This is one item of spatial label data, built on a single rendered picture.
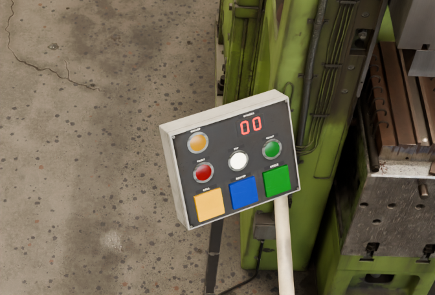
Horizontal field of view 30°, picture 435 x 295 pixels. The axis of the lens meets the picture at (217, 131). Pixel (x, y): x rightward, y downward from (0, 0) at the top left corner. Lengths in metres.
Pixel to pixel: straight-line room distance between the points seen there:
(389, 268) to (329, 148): 0.50
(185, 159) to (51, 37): 2.04
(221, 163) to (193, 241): 1.18
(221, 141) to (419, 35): 0.56
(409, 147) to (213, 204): 0.62
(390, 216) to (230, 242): 0.89
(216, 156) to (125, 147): 1.47
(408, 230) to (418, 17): 0.86
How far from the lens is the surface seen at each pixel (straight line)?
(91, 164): 3.47
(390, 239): 2.68
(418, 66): 2.14
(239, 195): 2.15
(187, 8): 4.14
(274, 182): 2.19
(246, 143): 2.12
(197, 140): 2.05
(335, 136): 2.55
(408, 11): 2.00
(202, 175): 2.09
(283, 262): 2.49
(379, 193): 2.46
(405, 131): 2.41
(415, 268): 2.87
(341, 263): 2.79
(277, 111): 2.13
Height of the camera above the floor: 2.77
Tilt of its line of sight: 50 degrees down
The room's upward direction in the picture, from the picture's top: 6 degrees clockwise
